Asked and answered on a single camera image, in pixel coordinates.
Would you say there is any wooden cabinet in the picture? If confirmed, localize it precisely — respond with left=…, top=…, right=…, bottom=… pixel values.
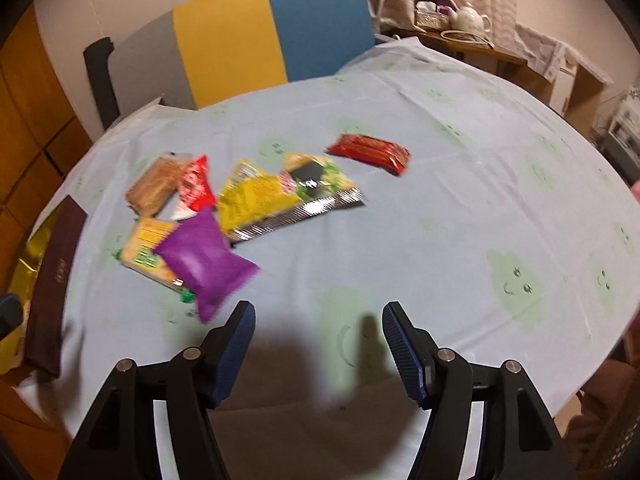
left=0, top=5, right=96, bottom=206

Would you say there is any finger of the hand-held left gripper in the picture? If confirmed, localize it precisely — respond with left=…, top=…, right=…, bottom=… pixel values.
left=0, top=294, right=25, bottom=341

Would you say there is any purple snack packet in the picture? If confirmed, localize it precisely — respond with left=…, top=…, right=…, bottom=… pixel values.
left=153, top=207, right=262, bottom=324

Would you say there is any small woven basket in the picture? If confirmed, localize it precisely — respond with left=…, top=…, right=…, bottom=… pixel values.
left=414, top=0, right=451, bottom=30

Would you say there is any green label cracker packet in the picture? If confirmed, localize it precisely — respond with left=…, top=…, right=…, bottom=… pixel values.
left=119, top=217, right=197, bottom=303

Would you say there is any black chair armrest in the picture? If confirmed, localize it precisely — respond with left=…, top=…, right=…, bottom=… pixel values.
left=83, top=37, right=122, bottom=131

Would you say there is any large yellow snack bag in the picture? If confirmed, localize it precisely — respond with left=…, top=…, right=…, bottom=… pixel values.
left=227, top=151, right=367, bottom=247

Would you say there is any grey white appliance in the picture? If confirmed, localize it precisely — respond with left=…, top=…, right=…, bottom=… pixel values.
left=600, top=87, right=640, bottom=171

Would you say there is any yellow snack packet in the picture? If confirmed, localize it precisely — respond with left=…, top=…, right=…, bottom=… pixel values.
left=218, top=159, right=303, bottom=241

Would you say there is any white cloth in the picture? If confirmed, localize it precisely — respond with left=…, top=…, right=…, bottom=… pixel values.
left=515, top=22, right=613, bottom=86

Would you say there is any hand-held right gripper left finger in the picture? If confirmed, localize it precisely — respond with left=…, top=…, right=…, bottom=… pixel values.
left=59, top=300, right=257, bottom=480

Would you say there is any white teapot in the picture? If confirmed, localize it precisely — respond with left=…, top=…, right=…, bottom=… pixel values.
left=447, top=4, right=492, bottom=32

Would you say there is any light blue smiley tablecloth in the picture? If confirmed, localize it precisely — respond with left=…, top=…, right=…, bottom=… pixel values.
left=10, top=40, right=640, bottom=461

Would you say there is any wooden side table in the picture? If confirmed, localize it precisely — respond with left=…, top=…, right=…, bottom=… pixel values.
left=390, top=27, right=528, bottom=78

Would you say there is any gold tin box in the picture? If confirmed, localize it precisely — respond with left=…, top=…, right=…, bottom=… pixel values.
left=0, top=195, right=90, bottom=380

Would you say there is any brown cracker packet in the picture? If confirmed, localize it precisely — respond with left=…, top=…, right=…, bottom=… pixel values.
left=124, top=154, right=195, bottom=217

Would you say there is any grey yellow blue chair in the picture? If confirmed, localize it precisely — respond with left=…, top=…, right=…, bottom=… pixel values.
left=112, top=0, right=377, bottom=111

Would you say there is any red white snack packet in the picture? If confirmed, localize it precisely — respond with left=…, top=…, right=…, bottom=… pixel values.
left=171, top=154, right=219, bottom=222

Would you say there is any round tray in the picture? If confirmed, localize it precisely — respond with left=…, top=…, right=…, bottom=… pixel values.
left=440, top=29, right=496, bottom=50

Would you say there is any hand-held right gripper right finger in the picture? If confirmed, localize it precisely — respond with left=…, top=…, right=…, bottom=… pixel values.
left=381, top=301, right=571, bottom=480

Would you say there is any dark red bar packet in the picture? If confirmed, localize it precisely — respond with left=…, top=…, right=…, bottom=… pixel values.
left=325, top=133, right=412, bottom=177

